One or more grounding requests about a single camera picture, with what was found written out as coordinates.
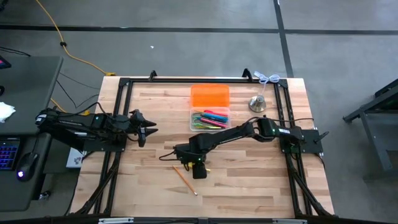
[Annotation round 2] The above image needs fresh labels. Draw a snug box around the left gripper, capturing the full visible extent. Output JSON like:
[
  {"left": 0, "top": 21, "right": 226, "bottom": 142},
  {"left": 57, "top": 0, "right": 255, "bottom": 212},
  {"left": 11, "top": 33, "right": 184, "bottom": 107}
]
[{"left": 123, "top": 108, "right": 159, "bottom": 148}]

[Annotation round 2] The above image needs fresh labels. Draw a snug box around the yellow highlighter pen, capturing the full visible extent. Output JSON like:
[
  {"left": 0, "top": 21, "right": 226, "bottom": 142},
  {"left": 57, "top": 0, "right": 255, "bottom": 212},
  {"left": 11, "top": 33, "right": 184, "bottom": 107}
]
[{"left": 185, "top": 161, "right": 211, "bottom": 172}]

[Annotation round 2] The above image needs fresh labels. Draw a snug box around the orange pencil with red eraser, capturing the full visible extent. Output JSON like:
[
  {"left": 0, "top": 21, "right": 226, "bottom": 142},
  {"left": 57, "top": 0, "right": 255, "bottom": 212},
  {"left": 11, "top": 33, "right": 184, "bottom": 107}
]
[{"left": 172, "top": 165, "right": 198, "bottom": 197}]

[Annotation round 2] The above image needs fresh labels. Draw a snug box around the pink pen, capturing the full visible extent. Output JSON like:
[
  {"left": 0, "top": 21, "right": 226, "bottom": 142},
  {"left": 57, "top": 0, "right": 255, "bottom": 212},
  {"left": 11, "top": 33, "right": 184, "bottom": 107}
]
[{"left": 198, "top": 117, "right": 228, "bottom": 129}]

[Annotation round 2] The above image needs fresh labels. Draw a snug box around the clear plastic supply box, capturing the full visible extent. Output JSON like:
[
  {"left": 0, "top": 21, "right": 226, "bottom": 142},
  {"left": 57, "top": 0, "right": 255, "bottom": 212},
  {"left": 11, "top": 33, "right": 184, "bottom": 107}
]
[{"left": 190, "top": 106, "right": 231, "bottom": 132}]

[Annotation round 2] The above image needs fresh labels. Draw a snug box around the pink pencil with blue cap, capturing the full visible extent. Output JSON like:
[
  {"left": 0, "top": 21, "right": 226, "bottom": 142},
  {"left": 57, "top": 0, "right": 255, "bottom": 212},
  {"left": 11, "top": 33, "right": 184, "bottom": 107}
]
[{"left": 203, "top": 110, "right": 229, "bottom": 118}]

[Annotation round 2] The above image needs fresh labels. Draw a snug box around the orange plastic box lid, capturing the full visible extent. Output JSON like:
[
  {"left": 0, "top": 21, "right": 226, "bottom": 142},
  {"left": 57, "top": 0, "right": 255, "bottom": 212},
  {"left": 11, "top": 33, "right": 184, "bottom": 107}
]
[{"left": 190, "top": 84, "right": 231, "bottom": 108}]

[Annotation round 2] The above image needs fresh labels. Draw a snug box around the white printed box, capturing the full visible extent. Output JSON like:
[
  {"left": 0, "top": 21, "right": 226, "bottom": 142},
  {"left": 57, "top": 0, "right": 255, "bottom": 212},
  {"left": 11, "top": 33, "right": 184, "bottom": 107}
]
[{"left": 65, "top": 147, "right": 88, "bottom": 169}]

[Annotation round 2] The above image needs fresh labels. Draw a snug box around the dark grey desk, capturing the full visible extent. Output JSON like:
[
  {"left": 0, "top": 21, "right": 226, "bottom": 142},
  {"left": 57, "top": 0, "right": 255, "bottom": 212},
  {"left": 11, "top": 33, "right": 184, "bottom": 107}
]
[{"left": 0, "top": 55, "right": 65, "bottom": 136}]

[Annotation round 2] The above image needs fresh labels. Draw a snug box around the black computer mouse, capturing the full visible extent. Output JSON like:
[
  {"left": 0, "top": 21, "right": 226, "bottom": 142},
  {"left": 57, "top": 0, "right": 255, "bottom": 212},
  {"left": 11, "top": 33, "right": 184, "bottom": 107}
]
[{"left": 16, "top": 151, "right": 40, "bottom": 183}]

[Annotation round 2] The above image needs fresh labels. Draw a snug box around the backlit keyboard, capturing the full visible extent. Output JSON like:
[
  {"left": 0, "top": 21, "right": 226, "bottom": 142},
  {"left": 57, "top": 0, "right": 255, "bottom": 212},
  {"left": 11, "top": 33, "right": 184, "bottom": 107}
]
[{"left": 0, "top": 136, "right": 21, "bottom": 171}]

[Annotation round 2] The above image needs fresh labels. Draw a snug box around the white crumpled tissue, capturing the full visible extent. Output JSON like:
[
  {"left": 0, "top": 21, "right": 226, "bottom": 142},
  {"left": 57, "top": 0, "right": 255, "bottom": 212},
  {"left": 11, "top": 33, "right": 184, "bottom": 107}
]
[{"left": 0, "top": 101, "right": 16, "bottom": 124}]

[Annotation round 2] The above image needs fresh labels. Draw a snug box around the black side desk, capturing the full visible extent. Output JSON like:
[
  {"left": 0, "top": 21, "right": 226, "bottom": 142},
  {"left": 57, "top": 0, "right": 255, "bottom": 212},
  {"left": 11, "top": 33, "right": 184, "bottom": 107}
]
[{"left": 0, "top": 133, "right": 53, "bottom": 213}]

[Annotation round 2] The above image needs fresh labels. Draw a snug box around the black device with pink light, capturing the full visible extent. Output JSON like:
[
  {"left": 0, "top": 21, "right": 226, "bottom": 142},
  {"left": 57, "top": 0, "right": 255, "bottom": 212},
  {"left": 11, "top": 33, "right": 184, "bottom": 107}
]
[{"left": 0, "top": 55, "right": 12, "bottom": 70}]

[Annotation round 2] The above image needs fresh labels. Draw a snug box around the black metal stand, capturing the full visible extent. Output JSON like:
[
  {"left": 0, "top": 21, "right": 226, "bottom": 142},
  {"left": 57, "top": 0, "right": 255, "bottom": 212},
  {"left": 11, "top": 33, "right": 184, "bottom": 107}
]
[{"left": 343, "top": 78, "right": 398, "bottom": 182}]

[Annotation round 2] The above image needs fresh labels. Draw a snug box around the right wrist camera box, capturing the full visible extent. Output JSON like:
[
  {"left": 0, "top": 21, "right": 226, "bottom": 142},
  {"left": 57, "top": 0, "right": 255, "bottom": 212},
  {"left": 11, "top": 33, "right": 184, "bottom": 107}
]
[{"left": 192, "top": 162, "right": 208, "bottom": 180}]

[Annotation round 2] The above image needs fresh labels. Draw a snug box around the yellow extension cable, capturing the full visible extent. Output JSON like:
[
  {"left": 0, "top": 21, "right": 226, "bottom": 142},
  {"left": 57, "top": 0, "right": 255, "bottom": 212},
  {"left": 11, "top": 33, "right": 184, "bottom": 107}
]
[{"left": 34, "top": 0, "right": 116, "bottom": 77}]

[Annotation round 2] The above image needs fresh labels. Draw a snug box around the thin black cable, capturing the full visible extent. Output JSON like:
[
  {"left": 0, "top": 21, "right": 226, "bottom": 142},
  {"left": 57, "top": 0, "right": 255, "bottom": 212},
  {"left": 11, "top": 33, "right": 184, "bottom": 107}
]
[
  {"left": 55, "top": 80, "right": 100, "bottom": 109},
  {"left": 58, "top": 72, "right": 101, "bottom": 91},
  {"left": 0, "top": 46, "right": 32, "bottom": 57}
]

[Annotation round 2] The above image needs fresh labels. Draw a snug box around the yellow cable with plug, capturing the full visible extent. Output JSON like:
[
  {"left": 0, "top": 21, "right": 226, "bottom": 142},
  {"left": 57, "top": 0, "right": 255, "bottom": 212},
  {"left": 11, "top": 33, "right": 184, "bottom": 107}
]
[{"left": 50, "top": 98, "right": 91, "bottom": 116}]

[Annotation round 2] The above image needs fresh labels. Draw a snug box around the silver metal bracket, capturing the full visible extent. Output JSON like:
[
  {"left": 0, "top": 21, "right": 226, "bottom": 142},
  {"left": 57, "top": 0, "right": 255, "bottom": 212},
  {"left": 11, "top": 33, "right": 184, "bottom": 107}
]
[
  {"left": 272, "top": 218, "right": 308, "bottom": 224},
  {"left": 98, "top": 217, "right": 135, "bottom": 224}
]

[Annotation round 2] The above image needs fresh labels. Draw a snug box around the white cable bundle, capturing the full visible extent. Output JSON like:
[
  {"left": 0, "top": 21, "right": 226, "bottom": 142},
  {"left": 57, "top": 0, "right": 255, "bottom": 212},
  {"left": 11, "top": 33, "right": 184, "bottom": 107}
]
[{"left": 253, "top": 70, "right": 280, "bottom": 97}]

